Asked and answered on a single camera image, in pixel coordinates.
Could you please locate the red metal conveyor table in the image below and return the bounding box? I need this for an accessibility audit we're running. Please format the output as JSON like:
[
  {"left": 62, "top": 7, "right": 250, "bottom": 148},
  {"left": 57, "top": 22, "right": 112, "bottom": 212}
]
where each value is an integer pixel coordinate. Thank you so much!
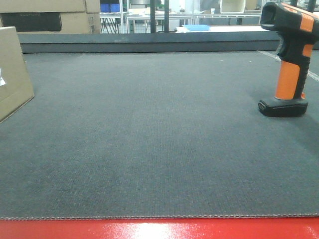
[{"left": 0, "top": 218, "right": 319, "bottom": 239}]

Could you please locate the brown cardboard package box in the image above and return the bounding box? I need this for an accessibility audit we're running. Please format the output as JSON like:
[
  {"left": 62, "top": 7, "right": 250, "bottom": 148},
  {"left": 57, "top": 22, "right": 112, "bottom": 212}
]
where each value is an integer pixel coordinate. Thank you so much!
[{"left": 0, "top": 27, "right": 34, "bottom": 122}]

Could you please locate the blue storage bins background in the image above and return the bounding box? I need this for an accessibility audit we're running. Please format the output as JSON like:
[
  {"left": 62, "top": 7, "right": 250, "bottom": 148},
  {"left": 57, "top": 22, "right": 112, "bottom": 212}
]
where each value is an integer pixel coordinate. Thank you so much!
[{"left": 100, "top": 3, "right": 120, "bottom": 12}]

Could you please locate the orange black barcode scanner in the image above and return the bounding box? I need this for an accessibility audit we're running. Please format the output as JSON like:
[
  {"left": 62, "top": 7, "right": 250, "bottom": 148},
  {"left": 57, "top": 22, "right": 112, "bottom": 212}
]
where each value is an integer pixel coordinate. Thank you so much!
[{"left": 258, "top": 0, "right": 319, "bottom": 117}]

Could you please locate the white shipping label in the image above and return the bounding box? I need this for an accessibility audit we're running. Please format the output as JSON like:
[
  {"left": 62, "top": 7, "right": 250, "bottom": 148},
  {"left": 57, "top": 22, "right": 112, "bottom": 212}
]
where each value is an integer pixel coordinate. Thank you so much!
[{"left": 0, "top": 69, "right": 6, "bottom": 86}]

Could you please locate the blue tray on table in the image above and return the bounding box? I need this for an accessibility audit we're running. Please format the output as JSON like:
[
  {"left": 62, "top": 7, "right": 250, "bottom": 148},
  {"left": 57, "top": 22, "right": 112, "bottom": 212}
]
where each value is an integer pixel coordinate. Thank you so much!
[{"left": 183, "top": 24, "right": 210, "bottom": 32}]

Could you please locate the dark grey conveyor belt mat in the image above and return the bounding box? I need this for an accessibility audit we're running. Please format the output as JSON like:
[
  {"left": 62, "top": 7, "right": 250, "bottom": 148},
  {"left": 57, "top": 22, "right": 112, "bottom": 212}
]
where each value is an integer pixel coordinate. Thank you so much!
[{"left": 0, "top": 33, "right": 319, "bottom": 220}]

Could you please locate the stacked cardboard boxes background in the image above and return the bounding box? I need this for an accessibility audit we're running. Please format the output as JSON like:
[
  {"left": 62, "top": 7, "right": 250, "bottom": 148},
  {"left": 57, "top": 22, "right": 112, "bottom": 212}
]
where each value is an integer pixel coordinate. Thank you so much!
[{"left": 0, "top": 0, "right": 101, "bottom": 34}]

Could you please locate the white background workbench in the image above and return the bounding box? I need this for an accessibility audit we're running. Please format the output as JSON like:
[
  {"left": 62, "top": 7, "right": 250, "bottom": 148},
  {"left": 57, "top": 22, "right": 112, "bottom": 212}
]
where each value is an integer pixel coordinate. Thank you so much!
[{"left": 125, "top": 10, "right": 261, "bottom": 33}]

